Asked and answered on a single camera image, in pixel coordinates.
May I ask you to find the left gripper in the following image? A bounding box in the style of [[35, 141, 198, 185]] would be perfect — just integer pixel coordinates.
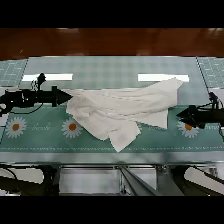
[[41, 85, 65, 108]]

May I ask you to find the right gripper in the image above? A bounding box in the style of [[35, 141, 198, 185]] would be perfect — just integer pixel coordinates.
[[182, 104, 206, 130]]

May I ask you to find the white shirt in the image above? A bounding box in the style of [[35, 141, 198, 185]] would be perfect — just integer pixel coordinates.
[[62, 77, 185, 154]]

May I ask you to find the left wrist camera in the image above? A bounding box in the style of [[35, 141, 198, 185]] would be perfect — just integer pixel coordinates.
[[34, 72, 48, 92]]

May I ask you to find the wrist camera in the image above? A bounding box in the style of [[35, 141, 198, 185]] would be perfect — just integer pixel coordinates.
[[34, 72, 48, 92], [207, 91, 222, 110]]

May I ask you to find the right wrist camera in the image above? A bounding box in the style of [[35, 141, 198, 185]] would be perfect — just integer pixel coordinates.
[[207, 91, 222, 110]]

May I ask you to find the black cable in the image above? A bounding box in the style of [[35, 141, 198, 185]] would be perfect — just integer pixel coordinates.
[[6, 102, 45, 116]]

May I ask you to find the silver frame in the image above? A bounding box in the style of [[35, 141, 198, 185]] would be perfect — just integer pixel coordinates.
[[0, 161, 224, 197]]

